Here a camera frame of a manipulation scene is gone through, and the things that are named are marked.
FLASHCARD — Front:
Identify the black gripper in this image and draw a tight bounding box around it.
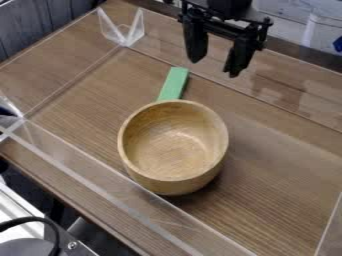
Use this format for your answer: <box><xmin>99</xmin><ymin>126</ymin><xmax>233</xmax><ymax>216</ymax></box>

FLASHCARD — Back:
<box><xmin>179</xmin><ymin>0</ymin><xmax>274</xmax><ymax>78</ymax></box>

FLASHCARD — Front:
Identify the green rectangular block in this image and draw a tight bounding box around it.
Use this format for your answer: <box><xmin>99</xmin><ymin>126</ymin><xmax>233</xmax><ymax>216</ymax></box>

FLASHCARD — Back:
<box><xmin>158</xmin><ymin>67</ymin><xmax>189</xmax><ymax>101</ymax></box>

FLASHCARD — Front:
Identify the brown wooden bowl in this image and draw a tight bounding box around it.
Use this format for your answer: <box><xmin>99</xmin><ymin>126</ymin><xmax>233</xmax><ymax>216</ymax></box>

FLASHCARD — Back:
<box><xmin>118</xmin><ymin>100</ymin><xmax>230</xmax><ymax>196</ymax></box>

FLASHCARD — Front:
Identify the white container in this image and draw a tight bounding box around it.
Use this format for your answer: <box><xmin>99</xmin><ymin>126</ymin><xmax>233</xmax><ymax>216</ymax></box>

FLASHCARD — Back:
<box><xmin>302</xmin><ymin>8</ymin><xmax>342</xmax><ymax>56</ymax></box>

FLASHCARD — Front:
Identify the clear acrylic corner bracket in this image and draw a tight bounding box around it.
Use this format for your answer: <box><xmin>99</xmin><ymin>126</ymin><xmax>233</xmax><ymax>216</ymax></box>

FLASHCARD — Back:
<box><xmin>97</xmin><ymin>8</ymin><xmax>146</xmax><ymax>47</ymax></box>

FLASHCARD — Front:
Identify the clear acrylic front wall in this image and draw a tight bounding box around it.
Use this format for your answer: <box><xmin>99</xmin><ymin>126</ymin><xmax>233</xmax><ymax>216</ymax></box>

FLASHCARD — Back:
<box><xmin>4</xmin><ymin>94</ymin><xmax>257</xmax><ymax>256</ymax></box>

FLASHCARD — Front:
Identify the grey metal bracket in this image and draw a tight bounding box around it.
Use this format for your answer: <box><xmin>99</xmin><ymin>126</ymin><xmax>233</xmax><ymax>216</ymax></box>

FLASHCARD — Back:
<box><xmin>43</xmin><ymin>217</ymin><xmax>99</xmax><ymax>256</ymax></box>

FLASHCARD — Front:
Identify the black cable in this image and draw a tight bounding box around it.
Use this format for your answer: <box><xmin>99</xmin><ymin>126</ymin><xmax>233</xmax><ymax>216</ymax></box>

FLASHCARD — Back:
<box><xmin>0</xmin><ymin>215</ymin><xmax>62</xmax><ymax>256</ymax></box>

